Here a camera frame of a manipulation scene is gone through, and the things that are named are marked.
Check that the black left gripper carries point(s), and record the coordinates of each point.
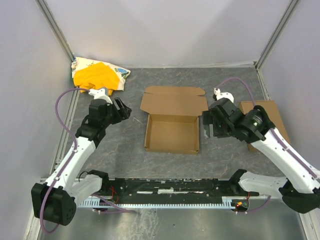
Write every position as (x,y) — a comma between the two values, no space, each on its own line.
(116,110)

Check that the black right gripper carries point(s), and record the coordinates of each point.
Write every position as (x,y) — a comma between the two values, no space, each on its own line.
(214,120)

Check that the brown cardboard box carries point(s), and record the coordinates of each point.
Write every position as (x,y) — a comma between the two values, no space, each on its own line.
(173,118)

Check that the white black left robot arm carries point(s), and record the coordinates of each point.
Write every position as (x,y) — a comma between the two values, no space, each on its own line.
(57,199)

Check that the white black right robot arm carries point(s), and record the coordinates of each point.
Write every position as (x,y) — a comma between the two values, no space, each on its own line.
(299,188)

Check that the flat folded cardboard box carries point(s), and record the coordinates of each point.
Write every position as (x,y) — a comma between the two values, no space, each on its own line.
(272,111)

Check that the yellow cloth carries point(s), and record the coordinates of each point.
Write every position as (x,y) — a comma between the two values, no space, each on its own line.
(97,76)

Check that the white patterned cloth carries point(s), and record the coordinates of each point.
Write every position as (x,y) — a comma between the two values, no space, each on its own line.
(81,63)

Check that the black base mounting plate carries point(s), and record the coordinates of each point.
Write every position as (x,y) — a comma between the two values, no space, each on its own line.
(124,187)

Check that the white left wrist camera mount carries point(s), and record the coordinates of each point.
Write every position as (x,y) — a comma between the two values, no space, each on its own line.
(100,94)

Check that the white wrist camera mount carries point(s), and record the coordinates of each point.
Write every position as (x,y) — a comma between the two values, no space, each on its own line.
(218,94)
(100,94)

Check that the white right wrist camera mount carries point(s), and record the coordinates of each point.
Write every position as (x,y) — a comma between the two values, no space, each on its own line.
(218,94)

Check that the light blue cable duct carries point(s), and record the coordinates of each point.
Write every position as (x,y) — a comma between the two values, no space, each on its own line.
(173,201)

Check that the left aluminium frame post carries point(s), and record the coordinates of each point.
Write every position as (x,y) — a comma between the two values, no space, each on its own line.
(47,13)

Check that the aluminium frame post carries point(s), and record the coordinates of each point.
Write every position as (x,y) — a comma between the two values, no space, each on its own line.
(289,11)
(47,13)

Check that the right aluminium frame post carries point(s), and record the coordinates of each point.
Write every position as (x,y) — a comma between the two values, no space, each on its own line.
(289,11)

